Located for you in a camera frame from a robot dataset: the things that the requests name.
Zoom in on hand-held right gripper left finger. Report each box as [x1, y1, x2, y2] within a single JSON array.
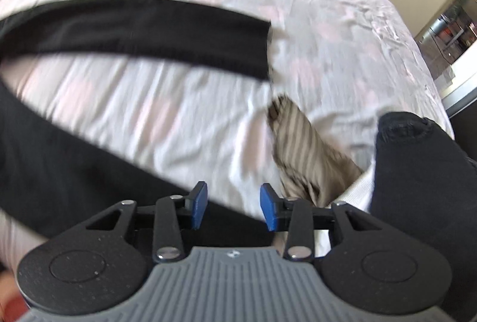
[[86, 181, 208, 264]]

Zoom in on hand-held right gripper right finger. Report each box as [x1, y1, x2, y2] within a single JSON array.
[[260, 183, 378, 264]]

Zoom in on black pants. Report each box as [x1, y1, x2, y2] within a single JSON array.
[[0, 0, 274, 249]]

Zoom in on beige striped garment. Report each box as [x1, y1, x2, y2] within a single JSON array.
[[266, 94, 364, 253]]

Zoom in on white ribbed cloth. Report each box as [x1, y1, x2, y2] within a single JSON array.
[[335, 169, 374, 213]]

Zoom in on bed with white sheet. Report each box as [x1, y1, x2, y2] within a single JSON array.
[[0, 0, 456, 272]]

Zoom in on black garment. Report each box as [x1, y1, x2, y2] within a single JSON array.
[[367, 111, 477, 281]]

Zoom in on shelf unit with items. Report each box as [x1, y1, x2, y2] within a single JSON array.
[[415, 3, 477, 66]]

